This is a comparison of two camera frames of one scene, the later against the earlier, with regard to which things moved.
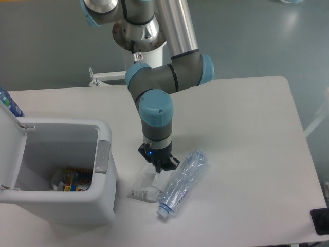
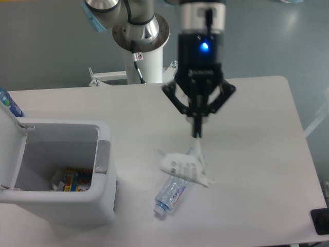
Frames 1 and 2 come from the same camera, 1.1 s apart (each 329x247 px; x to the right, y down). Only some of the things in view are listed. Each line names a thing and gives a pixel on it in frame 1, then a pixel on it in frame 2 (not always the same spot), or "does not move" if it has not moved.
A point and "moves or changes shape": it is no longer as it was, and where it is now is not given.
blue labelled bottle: x=6 y=100 does not move
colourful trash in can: x=75 y=179 does not move
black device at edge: x=320 y=217 does not move
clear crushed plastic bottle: x=182 y=182 moves or changes shape
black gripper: x=158 y=158 to x=199 y=74
